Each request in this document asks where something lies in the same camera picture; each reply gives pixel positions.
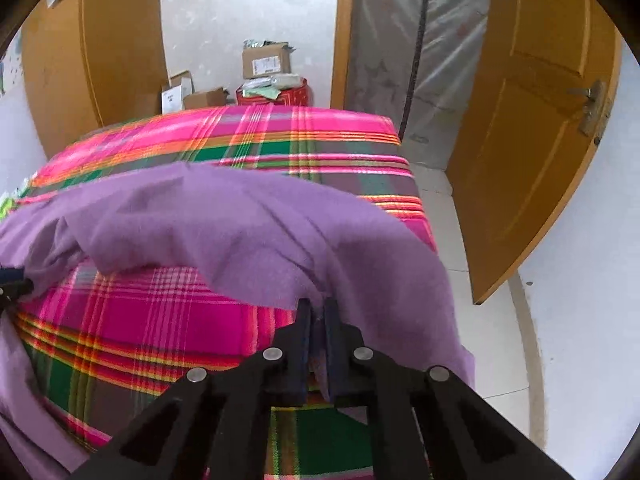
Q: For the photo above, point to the wooden wardrobe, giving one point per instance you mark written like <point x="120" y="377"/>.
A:
<point x="95" y="45"/>

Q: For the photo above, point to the wooden door frame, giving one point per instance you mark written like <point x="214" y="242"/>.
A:
<point x="342" y="35"/>

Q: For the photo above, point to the clear plastic door curtain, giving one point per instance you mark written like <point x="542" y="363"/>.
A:
<point x="450" y="60"/>

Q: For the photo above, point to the open brown cardboard box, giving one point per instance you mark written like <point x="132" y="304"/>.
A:
<point x="267" y="62"/>

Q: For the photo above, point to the white plastic packets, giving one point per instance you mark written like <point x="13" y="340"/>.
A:
<point x="272" y="82"/>

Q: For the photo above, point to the purple fleece pants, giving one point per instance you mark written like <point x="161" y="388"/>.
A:
<point x="225" y="225"/>

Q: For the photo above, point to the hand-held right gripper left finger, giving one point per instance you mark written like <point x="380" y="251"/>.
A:
<point x="302" y="350"/>

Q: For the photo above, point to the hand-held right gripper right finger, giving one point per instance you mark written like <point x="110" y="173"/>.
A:
<point x="332" y="355"/>

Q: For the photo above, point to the wooden door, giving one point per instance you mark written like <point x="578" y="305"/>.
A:
<point x="530" y="110"/>

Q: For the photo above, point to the small brown cardboard box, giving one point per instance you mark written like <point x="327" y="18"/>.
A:
<point x="205" y="100"/>

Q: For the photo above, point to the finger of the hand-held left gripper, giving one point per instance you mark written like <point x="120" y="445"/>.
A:
<point x="12" y="285"/>

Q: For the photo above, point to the green packet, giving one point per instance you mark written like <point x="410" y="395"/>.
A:
<point x="6" y="206"/>

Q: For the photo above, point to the pink green plaid blanket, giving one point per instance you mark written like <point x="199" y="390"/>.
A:
<point x="175" y="320"/>

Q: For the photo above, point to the white cardboard box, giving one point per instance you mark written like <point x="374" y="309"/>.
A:
<point x="175" y="95"/>

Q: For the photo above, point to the red box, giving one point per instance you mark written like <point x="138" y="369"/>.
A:
<point x="292" y="97"/>

